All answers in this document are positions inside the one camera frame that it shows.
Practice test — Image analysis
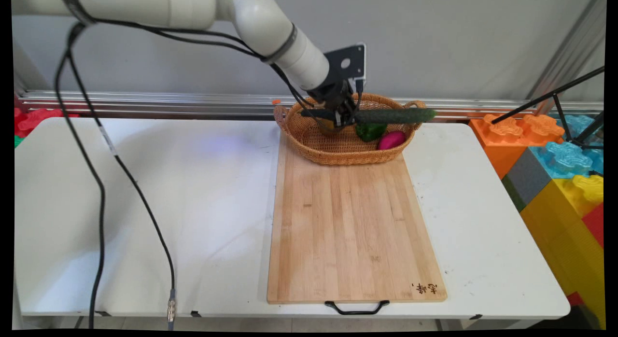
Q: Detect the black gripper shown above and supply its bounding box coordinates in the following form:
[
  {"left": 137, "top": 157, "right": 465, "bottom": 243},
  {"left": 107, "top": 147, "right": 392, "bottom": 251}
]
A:
[{"left": 307, "top": 79, "right": 360, "bottom": 129}]

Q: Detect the long dark green cucumber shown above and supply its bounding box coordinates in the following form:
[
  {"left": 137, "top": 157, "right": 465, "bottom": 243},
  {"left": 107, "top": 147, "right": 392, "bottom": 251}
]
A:
[{"left": 299, "top": 108, "right": 438, "bottom": 126}]

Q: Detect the red block beside arm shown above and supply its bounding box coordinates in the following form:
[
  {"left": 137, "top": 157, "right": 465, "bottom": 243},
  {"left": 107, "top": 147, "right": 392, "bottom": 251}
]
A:
[{"left": 14, "top": 107, "right": 81, "bottom": 139}]

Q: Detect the green bell pepper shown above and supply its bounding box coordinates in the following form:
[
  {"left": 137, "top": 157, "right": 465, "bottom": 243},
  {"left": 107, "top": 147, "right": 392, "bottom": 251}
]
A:
[{"left": 355, "top": 123, "right": 388, "bottom": 143}]

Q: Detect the woven wicker basket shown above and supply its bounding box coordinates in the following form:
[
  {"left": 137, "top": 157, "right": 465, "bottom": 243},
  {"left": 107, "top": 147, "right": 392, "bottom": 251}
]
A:
[{"left": 274, "top": 93, "right": 428, "bottom": 167}]

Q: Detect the magenta sweet potato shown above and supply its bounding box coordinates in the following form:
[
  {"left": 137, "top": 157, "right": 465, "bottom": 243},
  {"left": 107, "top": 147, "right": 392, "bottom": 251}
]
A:
[{"left": 378, "top": 130, "right": 407, "bottom": 151}]

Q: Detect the bamboo cutting board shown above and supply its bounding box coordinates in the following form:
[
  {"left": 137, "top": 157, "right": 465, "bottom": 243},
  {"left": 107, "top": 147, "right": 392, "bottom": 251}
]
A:
[{"left": 267, "top": 133, "right": 448, "bottom": 305}]

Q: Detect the orange giant building block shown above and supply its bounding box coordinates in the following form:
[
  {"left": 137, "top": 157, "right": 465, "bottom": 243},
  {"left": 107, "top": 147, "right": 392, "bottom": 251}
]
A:
[{"left": 469, "top": 113, "right": 566, "bottom": 180}]

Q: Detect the grey giant building block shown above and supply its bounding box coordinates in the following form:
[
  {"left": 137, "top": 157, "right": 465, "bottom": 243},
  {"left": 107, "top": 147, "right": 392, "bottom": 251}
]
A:
[{"left": 501, "top": 147, "right": 554, "bottom": 213}]

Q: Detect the blue giant building block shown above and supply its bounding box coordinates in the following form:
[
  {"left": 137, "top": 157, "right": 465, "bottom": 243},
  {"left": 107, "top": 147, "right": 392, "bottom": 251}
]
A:
[{"left": 528, "top": 114, "right": 605, "bottom": 180}]

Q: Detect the black tripod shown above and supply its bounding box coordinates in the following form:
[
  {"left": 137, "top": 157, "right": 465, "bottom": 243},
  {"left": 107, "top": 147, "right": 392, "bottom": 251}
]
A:
[{"left": 491, "top": 66, "right": 606, "bottom": 151}]

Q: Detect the yellow giant building block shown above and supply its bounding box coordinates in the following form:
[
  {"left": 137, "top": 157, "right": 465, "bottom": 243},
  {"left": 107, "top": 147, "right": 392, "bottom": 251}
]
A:
[{"left": 520, "top": 174, "right": 607, "bottom": 330}]

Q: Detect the red giant building block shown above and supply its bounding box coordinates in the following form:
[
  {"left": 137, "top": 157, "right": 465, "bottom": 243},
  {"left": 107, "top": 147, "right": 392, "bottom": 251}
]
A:
[{"left": 581, "top": 203, "right": 605, "bottom": 249}]

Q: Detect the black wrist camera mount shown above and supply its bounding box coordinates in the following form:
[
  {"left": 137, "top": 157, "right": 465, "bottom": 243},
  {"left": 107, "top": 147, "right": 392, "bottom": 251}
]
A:
[{"left": 323, "top": 42, "right": 367, "bottom": 83}]

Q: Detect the aluminium rail along wall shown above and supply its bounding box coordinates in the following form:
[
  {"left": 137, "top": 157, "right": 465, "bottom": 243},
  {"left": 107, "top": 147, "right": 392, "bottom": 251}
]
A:
[{"left": 17, "top": 90, "right": 605, "bottom": 121}]

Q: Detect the black cutting board handle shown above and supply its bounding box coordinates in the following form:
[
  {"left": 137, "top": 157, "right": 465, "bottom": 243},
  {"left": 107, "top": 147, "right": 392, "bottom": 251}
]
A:
[{"left": 324, "top": 300, "right": 391, "bottom": 316}]

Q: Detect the thin black cable with connector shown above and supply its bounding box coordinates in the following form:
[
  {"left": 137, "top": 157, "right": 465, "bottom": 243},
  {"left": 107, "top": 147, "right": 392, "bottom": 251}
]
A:
[{"left": 67, "top": 47, "right": 177, "bottom": 331}]

